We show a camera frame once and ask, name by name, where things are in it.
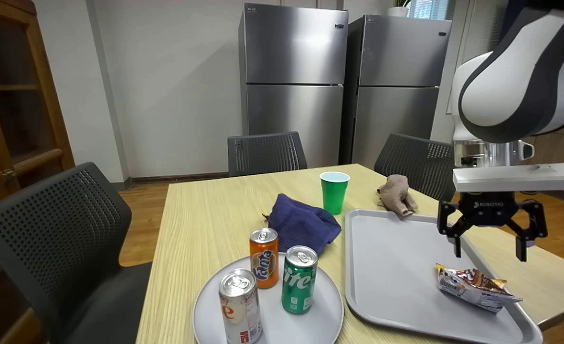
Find green plastic cup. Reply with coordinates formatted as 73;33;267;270
319;172;351;215

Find dark grey perforated chair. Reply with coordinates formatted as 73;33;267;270
0;162;152;344
374;133;457;203
227;131;308;178

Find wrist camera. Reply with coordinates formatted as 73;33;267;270
453;163;564;193

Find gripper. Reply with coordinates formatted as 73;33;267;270
437;192;548;262

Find round grey plate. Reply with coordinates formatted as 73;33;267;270
192;253;345;344

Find crumpled snack packet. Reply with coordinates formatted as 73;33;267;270
436;263;523;314

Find potted plant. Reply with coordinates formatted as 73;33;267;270
387;0;413;18

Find orange soda can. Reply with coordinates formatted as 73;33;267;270
249;227;280;289

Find green soda can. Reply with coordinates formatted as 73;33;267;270
281;245;319;315

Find grey plastic tray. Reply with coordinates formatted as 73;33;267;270
344;209;543;344

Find row of steel refrigerators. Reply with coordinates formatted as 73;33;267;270
238;3;452;171

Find silver soda can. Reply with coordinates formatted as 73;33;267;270
218;269;264;344

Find wooden cabinet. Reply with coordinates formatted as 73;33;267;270
0;0;76;344

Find beige cloth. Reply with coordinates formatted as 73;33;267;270
377;174;419;217

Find blue cloth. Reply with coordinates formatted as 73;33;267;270
263;193;342;257

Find window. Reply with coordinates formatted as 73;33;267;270
406;0;450;21

